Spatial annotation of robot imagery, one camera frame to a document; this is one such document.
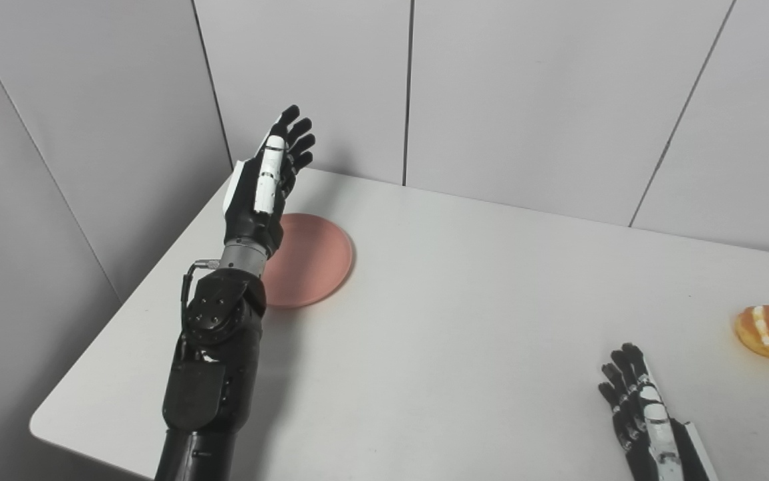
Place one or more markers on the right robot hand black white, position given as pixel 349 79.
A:
pixel 651 427

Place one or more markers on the pink round plate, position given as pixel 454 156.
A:
pixel 311 260

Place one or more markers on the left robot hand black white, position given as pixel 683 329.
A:
pixel 260 194

